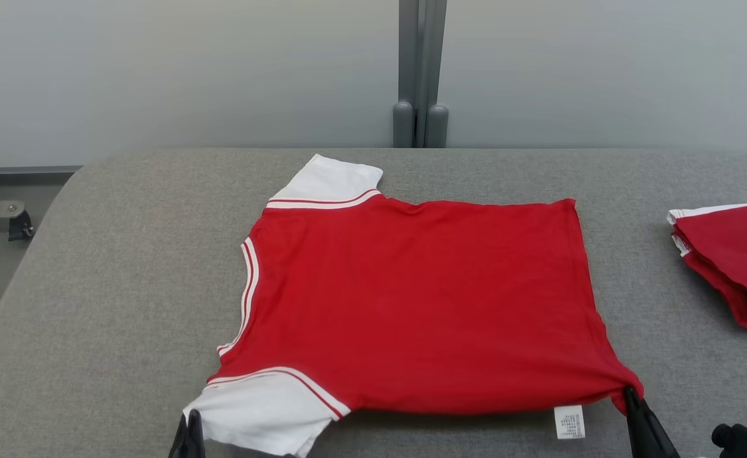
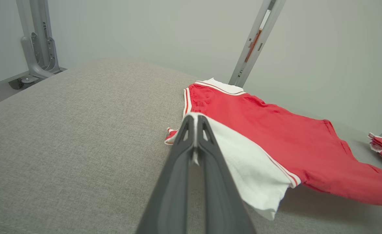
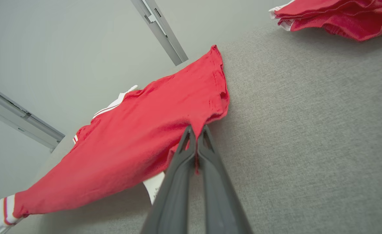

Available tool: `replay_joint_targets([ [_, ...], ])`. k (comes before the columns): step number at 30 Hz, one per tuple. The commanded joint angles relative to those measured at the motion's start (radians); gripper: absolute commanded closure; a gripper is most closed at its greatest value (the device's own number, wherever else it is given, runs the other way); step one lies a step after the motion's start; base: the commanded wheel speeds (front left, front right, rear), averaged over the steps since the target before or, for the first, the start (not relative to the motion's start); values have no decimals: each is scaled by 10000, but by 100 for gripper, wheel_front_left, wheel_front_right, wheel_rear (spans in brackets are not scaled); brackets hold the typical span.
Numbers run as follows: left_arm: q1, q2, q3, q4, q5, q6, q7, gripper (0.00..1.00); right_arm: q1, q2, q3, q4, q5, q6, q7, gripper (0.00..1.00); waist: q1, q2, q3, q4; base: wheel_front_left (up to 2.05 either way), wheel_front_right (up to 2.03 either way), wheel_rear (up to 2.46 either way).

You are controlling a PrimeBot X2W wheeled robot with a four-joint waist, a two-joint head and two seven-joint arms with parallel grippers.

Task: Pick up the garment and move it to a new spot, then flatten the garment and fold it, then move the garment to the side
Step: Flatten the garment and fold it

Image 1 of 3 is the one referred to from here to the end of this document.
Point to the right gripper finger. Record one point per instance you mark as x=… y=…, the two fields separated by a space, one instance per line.
x=640 y=445
x=662 y=448

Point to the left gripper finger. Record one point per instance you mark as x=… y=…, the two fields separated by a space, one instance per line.
x=182 y=445
x=198 y=445

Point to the red Bulls print shorts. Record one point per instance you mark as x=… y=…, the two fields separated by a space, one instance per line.
x=735 y=254

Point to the red white-sleeved t-shirt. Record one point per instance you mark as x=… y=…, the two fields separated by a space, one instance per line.
x=424 y=305

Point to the black caster wheel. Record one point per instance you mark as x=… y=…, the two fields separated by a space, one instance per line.
x=22 y=228

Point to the grey partition frame post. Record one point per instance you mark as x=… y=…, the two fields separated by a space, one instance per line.
x=403 y=124
x=437 y=127

